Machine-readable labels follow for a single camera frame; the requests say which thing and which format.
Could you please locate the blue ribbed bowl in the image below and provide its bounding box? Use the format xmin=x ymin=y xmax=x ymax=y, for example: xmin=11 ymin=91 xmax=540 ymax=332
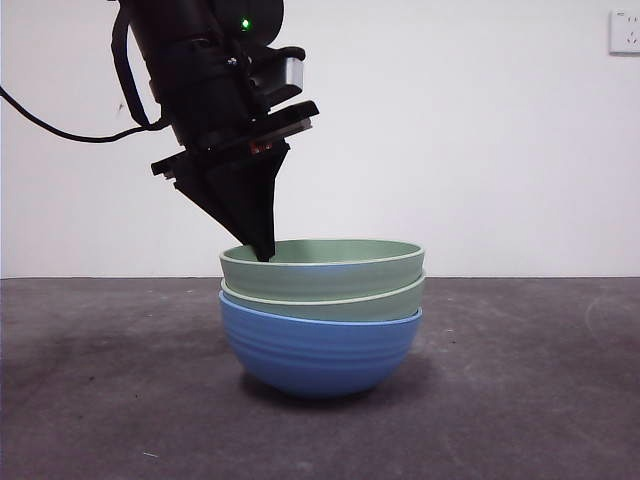
xmin=217 ymin=291 xmax=424 ymax=400

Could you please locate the white wall socket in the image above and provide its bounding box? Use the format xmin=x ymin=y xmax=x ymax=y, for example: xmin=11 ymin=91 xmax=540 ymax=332
xmin=608 ymin=9 xmax=640 ymax=56

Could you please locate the black cable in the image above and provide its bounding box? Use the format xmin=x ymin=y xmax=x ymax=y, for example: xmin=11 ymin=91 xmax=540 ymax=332
xmin=0 ymin=9 xmax=166 ymax=145

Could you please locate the pale green bowl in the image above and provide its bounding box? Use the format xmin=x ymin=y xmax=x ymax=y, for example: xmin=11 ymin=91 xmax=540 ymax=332
xmin=218 ymin=238 xmax=428 ymax=297
xmin=220 ymin=269 xmax=427 ymax=322

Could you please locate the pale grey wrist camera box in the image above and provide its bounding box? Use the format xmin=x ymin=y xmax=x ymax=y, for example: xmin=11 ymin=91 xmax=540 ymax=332
xmin=249 ymin=46 xmax=307 ymax=99

